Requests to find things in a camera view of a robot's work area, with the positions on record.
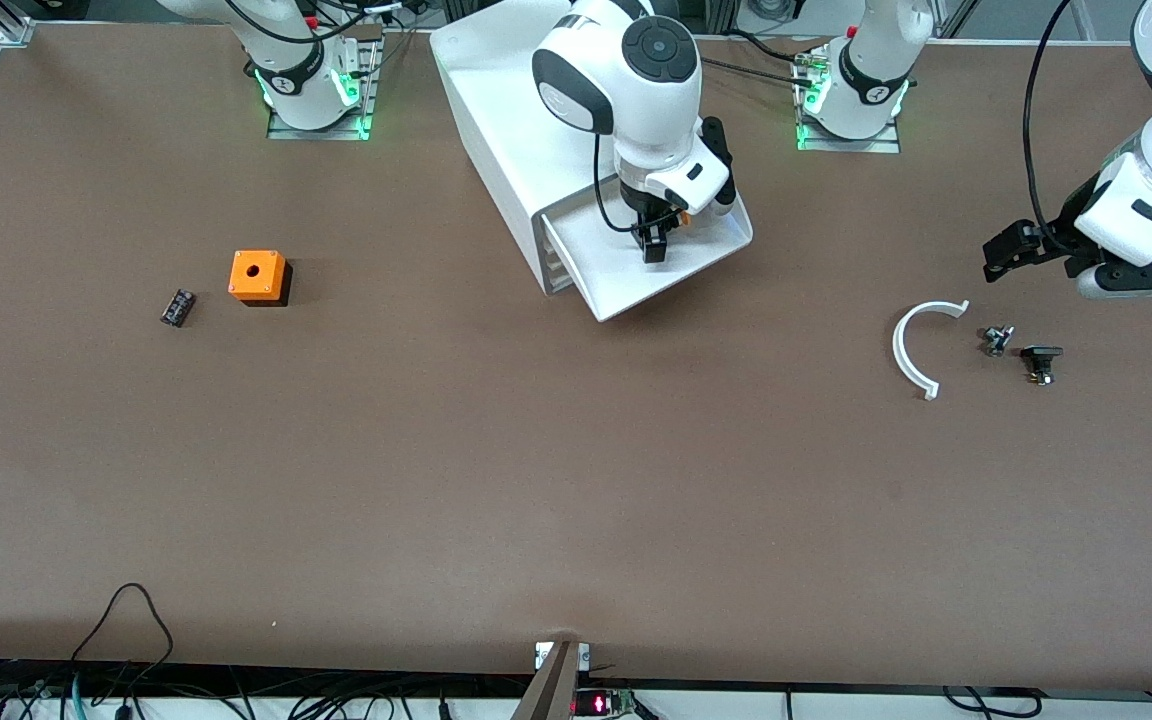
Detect black floor cable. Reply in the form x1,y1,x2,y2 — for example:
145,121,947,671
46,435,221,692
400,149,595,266
941,685,1043,720

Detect white curved plastic arc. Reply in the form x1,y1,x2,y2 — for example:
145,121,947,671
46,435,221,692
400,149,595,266
892,300,971,401

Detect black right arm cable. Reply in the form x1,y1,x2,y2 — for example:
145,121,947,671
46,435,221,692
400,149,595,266
591,130,639,235

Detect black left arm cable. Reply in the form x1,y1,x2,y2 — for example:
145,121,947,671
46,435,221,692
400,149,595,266
1022,0,1079,253

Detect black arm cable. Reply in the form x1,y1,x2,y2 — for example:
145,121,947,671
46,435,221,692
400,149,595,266
1022,0,1079,253
591,130,639,235

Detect orange box with hole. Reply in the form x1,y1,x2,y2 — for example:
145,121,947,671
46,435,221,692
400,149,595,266
228,250,294,308

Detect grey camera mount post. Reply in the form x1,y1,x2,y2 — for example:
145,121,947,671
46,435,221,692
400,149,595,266
511,640,592,720

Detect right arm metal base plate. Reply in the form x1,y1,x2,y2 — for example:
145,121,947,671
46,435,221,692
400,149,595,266
266,25,383,142

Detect small black switch part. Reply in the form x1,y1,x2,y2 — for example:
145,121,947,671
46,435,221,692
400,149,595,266
1020,345,1065,387

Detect green board with red display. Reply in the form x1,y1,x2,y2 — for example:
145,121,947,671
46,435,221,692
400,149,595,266
572,688,638,718

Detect thin black looped cable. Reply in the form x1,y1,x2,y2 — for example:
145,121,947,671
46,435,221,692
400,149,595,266
70,583,175,667

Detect black cable to base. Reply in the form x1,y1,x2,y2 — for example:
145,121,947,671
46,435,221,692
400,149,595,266
701,30,819,89

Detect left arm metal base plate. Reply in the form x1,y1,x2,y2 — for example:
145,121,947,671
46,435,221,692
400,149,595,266
794,45,903,155

